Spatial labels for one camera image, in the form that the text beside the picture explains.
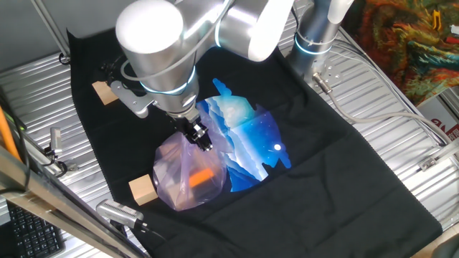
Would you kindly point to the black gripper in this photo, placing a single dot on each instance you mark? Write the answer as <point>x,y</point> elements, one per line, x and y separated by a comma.
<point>193,129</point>

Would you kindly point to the purple translucent plastic bag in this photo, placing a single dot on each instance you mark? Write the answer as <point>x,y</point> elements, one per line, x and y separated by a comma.
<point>172,172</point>

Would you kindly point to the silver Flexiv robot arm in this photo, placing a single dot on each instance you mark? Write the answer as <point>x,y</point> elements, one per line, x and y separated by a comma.
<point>154,36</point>

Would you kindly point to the orange block inside bag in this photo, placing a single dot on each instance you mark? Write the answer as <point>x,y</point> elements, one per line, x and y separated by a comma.
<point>201,177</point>

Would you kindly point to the plain wooden cube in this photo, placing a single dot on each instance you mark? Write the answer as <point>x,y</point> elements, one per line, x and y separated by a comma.
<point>104,93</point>
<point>143,190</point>

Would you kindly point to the black cloth with blue print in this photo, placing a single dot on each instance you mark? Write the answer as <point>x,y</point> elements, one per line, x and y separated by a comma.
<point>322,197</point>

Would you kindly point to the metal stand pole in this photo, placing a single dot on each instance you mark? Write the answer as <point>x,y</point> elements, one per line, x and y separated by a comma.
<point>50,28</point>

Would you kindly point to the black computer keyboard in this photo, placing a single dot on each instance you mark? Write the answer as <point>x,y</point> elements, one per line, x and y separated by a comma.
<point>34,233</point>

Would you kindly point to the colourful patterned cloth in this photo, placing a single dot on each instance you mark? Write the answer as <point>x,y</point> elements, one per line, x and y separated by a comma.
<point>405,46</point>

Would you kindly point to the red and white box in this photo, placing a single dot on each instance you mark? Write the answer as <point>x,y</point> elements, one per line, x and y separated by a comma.
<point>443,122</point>

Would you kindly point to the yellow clip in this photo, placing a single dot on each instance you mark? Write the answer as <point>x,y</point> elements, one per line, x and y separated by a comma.
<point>436,19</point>

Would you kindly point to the dark grey rounded object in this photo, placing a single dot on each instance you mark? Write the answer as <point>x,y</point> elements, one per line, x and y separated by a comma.
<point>448,249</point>

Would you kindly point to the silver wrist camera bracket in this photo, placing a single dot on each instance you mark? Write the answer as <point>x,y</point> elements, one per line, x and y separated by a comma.
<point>132,100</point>

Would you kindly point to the long silver depth camera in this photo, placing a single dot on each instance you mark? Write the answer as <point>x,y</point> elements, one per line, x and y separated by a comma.
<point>118,213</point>

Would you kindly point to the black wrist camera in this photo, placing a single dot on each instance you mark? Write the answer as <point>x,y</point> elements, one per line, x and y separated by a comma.
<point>113,70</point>

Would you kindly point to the metal table bracket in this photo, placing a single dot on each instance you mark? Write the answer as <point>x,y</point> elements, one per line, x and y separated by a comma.
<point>71,167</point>

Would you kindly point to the small silver depth camera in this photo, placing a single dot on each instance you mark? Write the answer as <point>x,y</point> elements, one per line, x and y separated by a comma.
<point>56,140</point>

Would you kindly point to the aluminium frame beam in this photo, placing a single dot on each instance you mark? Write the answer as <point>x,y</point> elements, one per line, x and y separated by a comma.
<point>64,211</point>

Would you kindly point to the metal corner bracket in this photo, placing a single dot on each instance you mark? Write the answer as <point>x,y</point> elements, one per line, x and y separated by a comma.
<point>439,156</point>

